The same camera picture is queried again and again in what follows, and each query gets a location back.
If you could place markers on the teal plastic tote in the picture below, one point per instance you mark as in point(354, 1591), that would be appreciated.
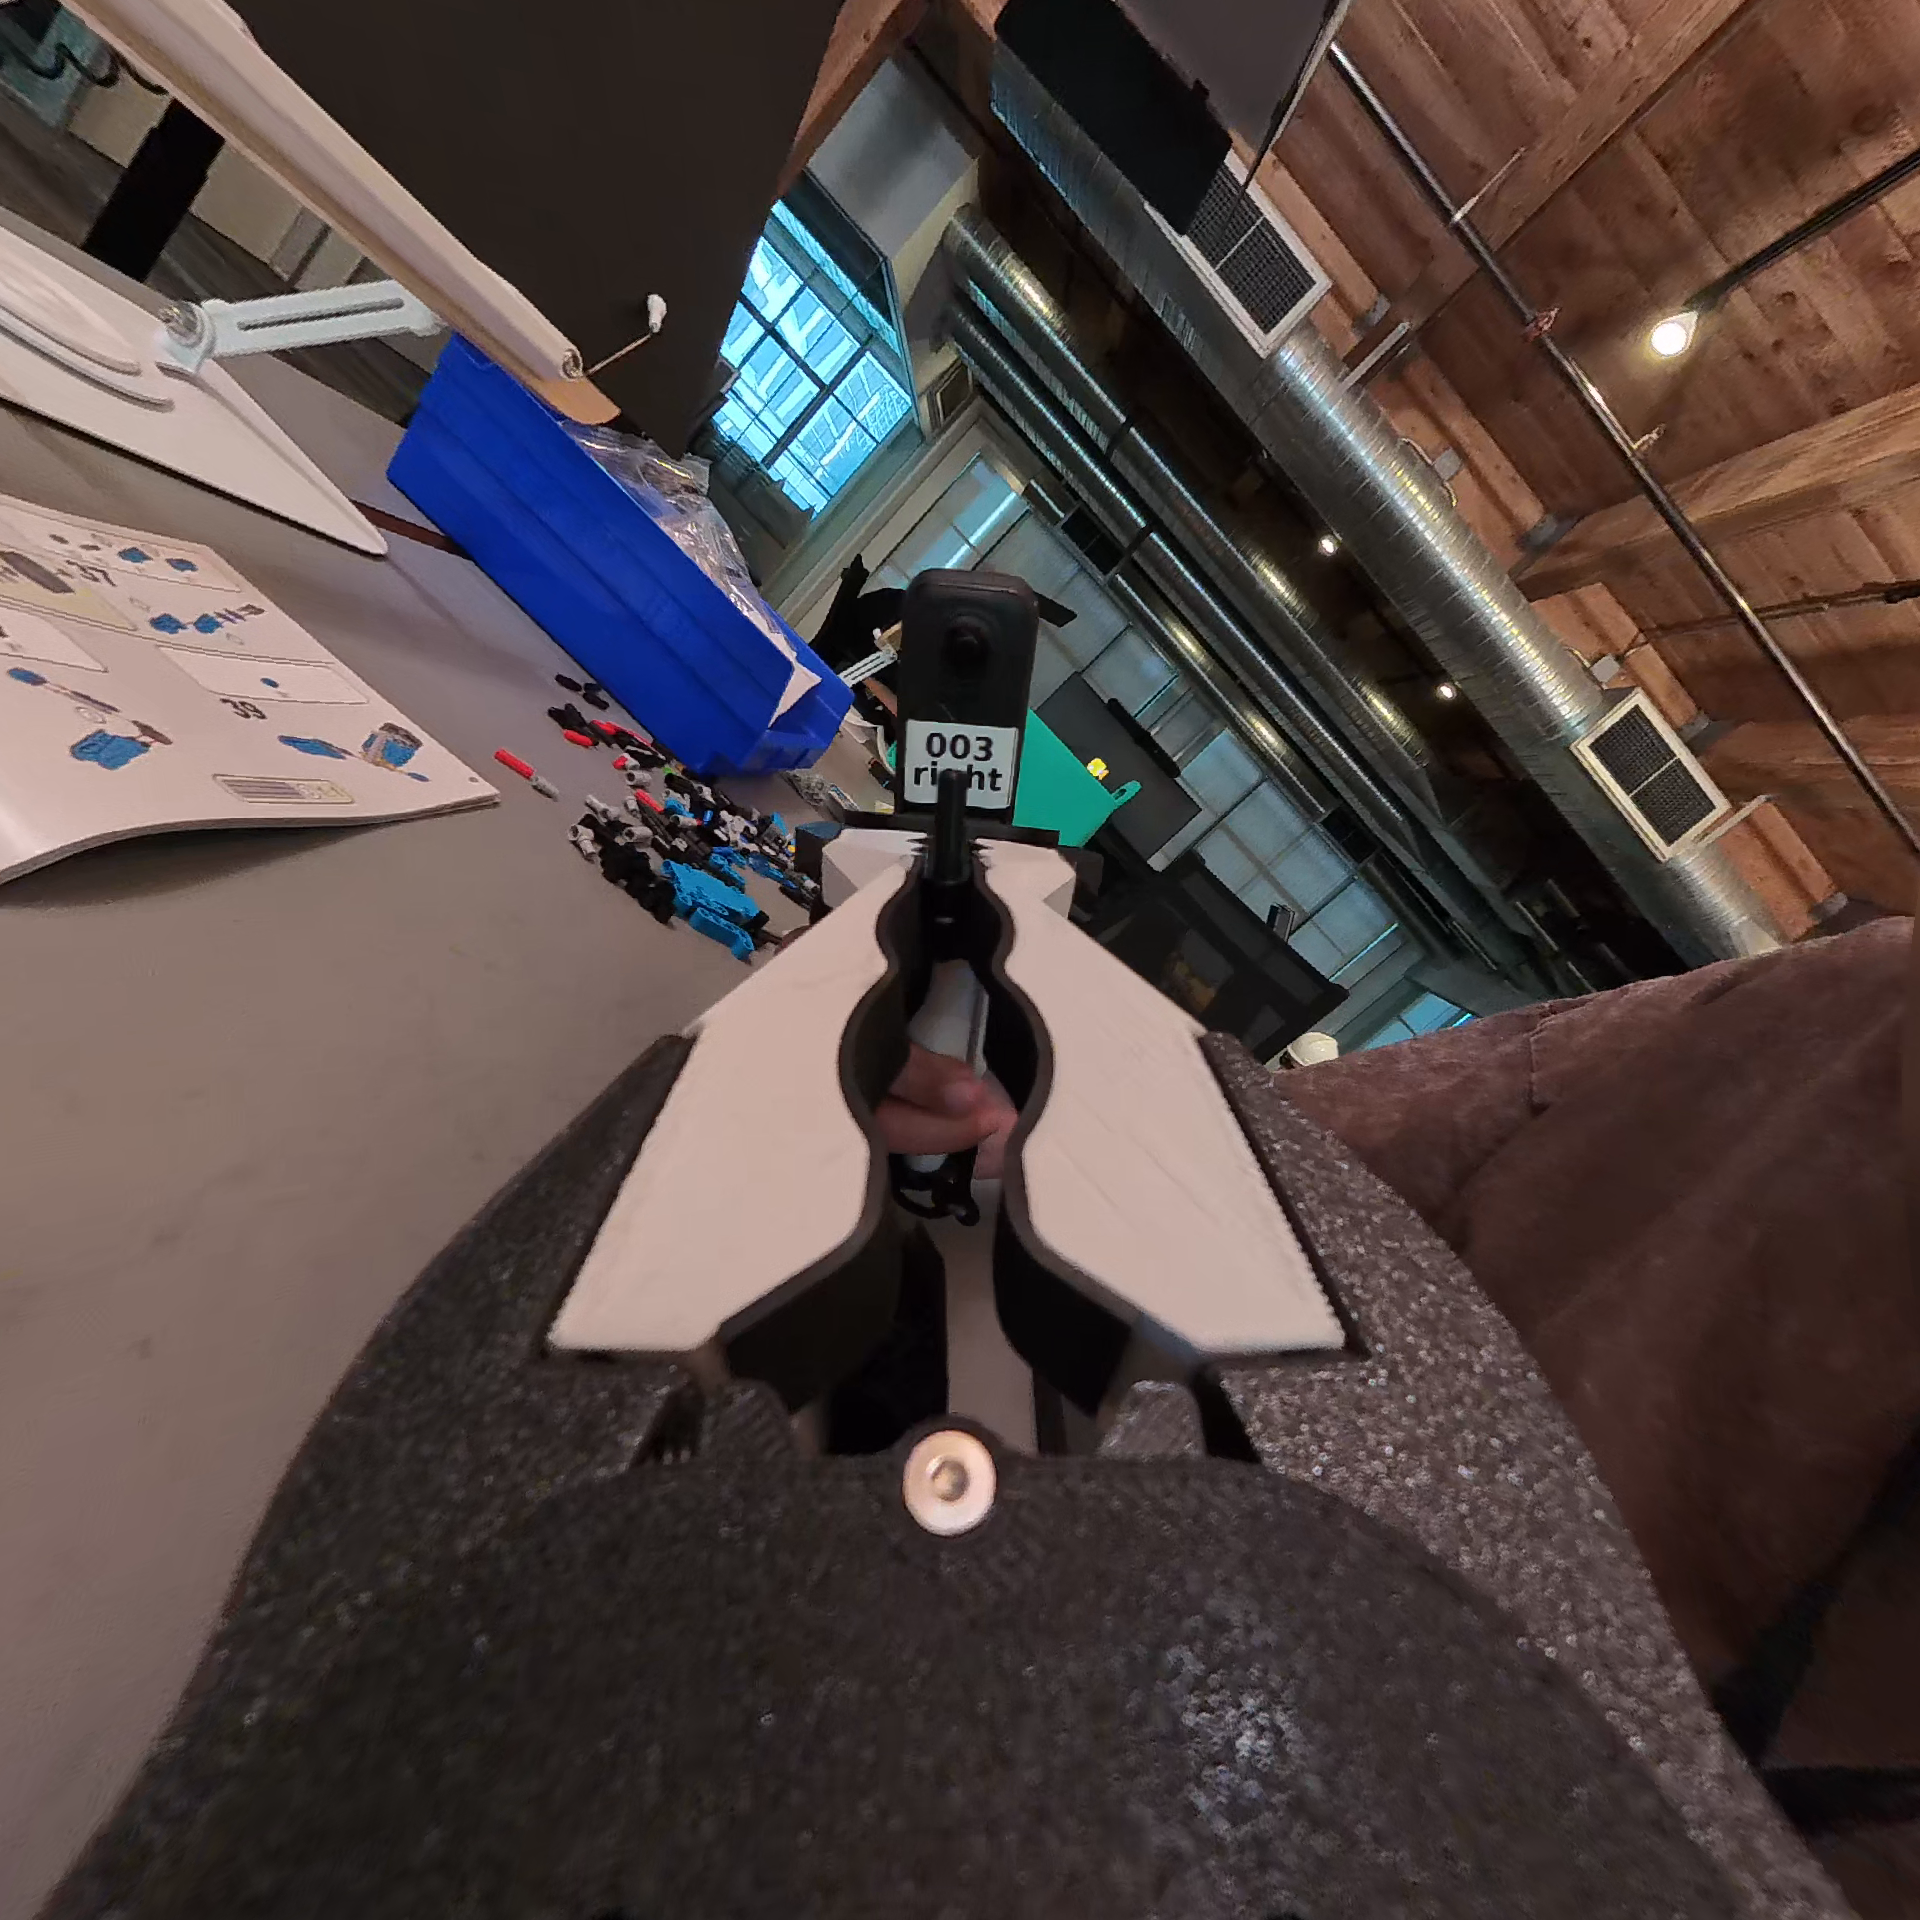
point(1073, 787)

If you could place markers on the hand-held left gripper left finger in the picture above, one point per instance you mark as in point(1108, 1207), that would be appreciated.
point(707, 1198)

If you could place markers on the black board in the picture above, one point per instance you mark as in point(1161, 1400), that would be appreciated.
point(523, 152)

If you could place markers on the air vent grille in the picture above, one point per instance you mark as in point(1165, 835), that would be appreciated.
point(1650, 773)
point(1251, 256)

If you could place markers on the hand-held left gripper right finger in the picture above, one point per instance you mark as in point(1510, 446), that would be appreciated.
point(1185, 1198)

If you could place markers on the blue plastic bin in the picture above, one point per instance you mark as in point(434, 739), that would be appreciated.
point(599, 569)

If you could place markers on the silver ventilation duct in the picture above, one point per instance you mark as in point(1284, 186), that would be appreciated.
point(1394, 493)

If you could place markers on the ceiling lamp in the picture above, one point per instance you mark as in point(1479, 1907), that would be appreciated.
point(1669, 335)

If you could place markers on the instruction booklet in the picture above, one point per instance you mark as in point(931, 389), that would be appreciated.
point(151, 708)

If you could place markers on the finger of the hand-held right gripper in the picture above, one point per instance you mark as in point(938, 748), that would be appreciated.
point(1042, 873)
point(858, 866)

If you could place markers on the pile of small building pieces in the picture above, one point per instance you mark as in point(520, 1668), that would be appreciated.
point(689, 871)

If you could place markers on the white laptop stand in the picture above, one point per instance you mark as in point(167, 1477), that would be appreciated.
point(151, 389)

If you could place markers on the large window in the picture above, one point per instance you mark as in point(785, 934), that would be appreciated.
point(796, 360)

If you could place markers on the person's right hand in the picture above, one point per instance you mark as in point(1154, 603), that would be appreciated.
point(945, 1114)

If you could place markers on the clear plastic bag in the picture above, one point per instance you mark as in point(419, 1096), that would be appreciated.
point(673, 493)

